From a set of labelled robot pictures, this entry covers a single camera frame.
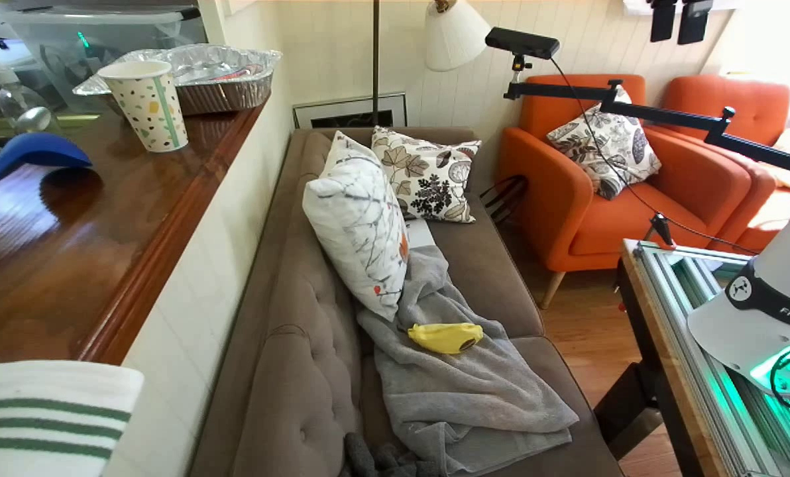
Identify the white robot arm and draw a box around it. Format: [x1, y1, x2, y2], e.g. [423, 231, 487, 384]
[688, 220, 790, 407]

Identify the aluminium foil tray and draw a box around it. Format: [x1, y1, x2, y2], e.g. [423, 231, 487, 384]
[72, 41, 283, 118]

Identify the white branch pattern pillow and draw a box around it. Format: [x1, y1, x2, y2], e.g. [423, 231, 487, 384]
[301, 130, 409, 319]

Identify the brown floral pillow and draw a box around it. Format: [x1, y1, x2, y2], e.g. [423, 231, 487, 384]
[371, 126, 479, 223]

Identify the framed picture on floor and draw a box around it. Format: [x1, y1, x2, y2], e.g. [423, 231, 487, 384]
[295, 93, 409, 126]

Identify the orange armchair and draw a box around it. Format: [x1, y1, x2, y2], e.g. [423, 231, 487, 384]
[660, 73, 790, 253]
[496, 94, 751, 301]

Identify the grey blanket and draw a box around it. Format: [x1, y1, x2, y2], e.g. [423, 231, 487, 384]
[357, 220, 578, 477]

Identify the brown tufted sofa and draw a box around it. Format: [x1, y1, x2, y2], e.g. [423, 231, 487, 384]
[185, 130, 619, 477]

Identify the white lamp shade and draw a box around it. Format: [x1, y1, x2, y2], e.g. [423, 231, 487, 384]
[423, 0, 489, 70]

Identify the floral pillow on armchair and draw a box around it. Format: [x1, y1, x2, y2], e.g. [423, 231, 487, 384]
[545, 105, 660, 199]

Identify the black floor lamp pole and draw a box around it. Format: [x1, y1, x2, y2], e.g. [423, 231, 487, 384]
[371, 0, 381, 123]

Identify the polka dot paper cup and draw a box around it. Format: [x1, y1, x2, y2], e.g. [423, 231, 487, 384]
[98, 61, 189, 154]

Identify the clear plastic storage bin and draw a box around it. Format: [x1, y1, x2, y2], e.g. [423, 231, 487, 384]
[7, 4, 206, 89]

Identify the blue plastic object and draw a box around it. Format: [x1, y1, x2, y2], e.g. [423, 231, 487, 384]
[0, 133, 89, 180]

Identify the robot mounting table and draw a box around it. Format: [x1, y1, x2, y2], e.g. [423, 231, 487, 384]
[597, 240, 790, 477]

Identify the clear wine glass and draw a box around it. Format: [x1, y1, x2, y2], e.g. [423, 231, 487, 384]
[0, 62, 52, 133]

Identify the green striped white towel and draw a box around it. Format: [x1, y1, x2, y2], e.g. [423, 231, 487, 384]
[0, 361, 142, 477]

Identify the black camera on mount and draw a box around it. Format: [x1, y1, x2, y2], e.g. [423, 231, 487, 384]
[485, 25, 560, 57]

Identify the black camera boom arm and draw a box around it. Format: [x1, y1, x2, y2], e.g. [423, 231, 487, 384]
[505, 78, 790, 170]

